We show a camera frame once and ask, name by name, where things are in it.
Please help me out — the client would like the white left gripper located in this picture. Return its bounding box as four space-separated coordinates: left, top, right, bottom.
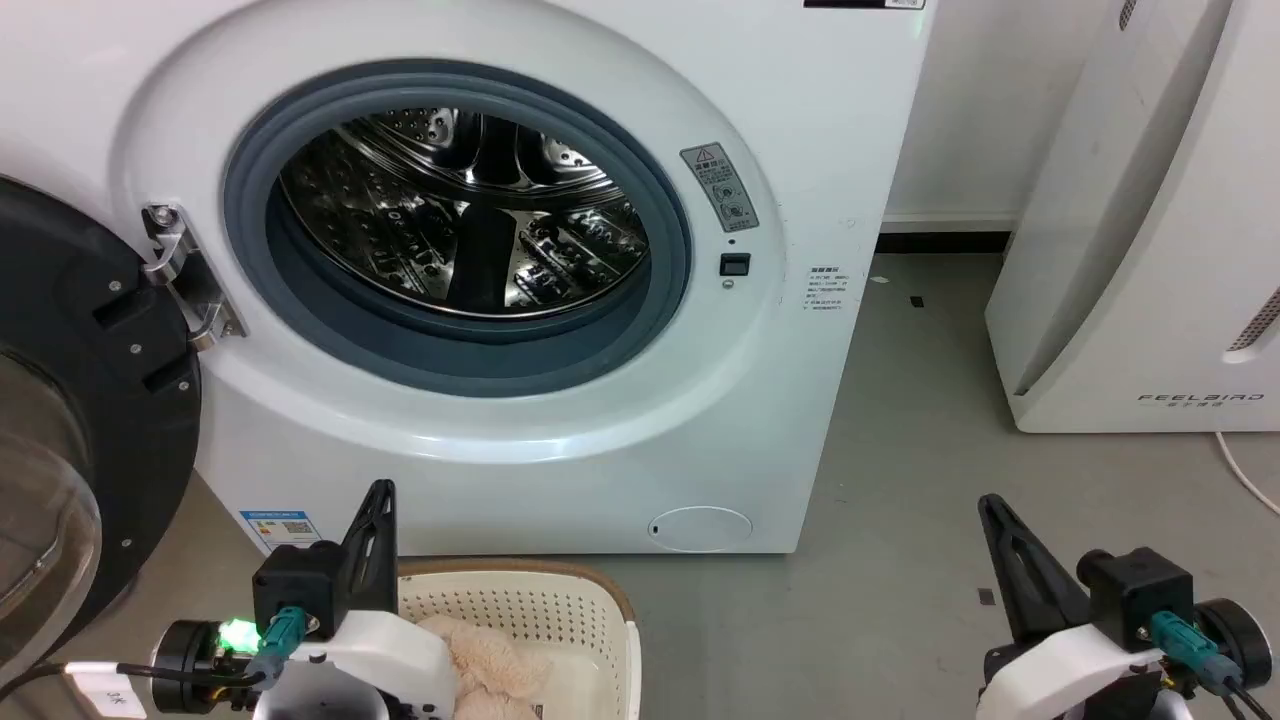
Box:
254 479 462 720

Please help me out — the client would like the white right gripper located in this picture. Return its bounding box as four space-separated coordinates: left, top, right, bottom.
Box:
976 493 1169 720

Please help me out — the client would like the beige fluffy plush toy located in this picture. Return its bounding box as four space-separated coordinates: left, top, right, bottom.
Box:
415 614 553 720

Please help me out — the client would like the black round washer door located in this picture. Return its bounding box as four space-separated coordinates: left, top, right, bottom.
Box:
0 176 203 687

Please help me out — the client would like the stainless steel washing machine drum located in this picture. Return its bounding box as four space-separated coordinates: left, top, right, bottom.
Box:
279 107 652 322

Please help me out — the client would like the blue white energy label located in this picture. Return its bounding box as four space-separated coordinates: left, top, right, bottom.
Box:
239 509 323 553

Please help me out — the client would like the cream plastic laundry basket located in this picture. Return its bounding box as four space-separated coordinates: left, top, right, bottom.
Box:
396 559 642 720

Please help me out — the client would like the grey rubber door gasket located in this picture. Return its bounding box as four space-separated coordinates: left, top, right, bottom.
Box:
222 59 694 399

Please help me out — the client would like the white front-load washing machine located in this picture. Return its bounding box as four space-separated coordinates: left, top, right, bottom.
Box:
0 0 939 557

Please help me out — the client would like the silver metal door hinge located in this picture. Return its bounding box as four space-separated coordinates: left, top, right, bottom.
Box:
141 203 247 352

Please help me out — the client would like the round white filter cover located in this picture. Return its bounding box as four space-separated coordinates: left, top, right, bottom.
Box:
647 505 754 553

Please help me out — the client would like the small printed text label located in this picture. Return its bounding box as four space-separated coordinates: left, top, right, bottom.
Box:
805 265 853 313

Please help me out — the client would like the white air purifier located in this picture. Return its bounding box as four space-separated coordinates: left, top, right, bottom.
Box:
984 0 1280 434

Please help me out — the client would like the grey warning sticker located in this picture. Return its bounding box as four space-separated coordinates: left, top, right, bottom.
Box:
680 141 760 234

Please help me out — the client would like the teal plug left camera cable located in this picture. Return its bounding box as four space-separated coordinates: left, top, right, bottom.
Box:
243 605 308 693

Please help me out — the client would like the teal plug camera cable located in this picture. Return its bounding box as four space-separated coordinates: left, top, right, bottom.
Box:
243 605 308 693
1149 611 1263 720

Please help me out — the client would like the teal plug right camera cable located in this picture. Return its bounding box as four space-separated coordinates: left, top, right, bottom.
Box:
1149 611 1263 720

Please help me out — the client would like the white power cable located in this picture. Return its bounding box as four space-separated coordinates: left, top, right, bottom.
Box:
1214 431 1280 517

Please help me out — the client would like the black cable with white tag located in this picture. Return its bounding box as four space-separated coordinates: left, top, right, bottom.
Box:
0 660 263 719

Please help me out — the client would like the black wall baseboard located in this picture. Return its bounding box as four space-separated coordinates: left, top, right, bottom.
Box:
876 231 1013 256

